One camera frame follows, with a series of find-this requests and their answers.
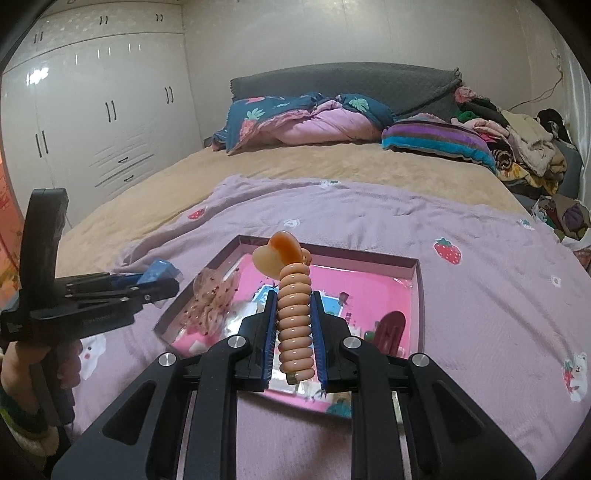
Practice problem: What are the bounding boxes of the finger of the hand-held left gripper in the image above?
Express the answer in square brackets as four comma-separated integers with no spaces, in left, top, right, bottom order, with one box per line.
[69,278,181,320]
[62,271,148,297]

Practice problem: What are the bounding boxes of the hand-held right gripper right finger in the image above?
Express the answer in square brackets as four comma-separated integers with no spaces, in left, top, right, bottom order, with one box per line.
[310,291,539,480]

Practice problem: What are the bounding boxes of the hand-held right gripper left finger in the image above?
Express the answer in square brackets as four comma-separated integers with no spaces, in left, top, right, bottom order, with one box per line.
[51,291,279,480]

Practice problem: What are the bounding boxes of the blue accessory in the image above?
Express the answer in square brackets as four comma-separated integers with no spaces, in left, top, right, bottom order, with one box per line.
[137,257,186,306]

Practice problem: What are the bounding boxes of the peach spiral hair tie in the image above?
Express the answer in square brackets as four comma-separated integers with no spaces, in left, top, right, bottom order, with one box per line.
[253,232,317,384]

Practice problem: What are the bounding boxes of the polka-dot bow hair clip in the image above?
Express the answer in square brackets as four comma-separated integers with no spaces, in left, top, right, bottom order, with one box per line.
[184,267,242,340]

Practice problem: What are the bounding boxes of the pink shallow box tray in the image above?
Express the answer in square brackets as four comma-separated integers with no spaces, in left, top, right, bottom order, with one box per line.
[154,234,424,418]

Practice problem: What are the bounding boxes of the person's left forearm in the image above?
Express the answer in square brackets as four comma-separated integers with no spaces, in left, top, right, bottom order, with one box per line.
[0,383,54,462]

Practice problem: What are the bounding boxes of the person's left hand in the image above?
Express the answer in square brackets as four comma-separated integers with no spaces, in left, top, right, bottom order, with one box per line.
[0,339,85,416]

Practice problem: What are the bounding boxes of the orange printed cloth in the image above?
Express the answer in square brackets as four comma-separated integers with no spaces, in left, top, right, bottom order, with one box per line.
[0,157,26,305]

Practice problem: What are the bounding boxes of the dark red hair clip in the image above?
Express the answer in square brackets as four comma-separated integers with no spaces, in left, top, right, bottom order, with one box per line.
[373,310,408,357]

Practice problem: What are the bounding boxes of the white wardrobe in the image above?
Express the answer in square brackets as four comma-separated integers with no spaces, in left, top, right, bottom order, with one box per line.
[0,0,204,232]

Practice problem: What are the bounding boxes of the pink printed blanket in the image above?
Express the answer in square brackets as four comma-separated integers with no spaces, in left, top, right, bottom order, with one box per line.
[69,174,591,480]

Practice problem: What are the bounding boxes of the beige bed sheet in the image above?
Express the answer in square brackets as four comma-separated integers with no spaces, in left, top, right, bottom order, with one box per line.
[55,138,529,273]

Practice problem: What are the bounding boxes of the pink and blue quilt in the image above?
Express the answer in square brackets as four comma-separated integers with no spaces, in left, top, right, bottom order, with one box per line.
[211,92,395,155]

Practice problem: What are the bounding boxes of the striped plush pillow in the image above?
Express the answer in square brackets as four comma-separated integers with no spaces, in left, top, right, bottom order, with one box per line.
[381,117,499,174]

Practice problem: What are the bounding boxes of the grey bed headboard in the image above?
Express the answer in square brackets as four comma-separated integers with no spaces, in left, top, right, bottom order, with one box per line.
[229,62,462,118]

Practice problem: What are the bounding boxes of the pile of clothes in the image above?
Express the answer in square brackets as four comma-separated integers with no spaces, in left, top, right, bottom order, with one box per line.
[450,85,591,245]

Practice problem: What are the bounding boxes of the thin wall cable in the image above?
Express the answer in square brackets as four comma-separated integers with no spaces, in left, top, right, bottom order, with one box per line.
[519,53,564,107]

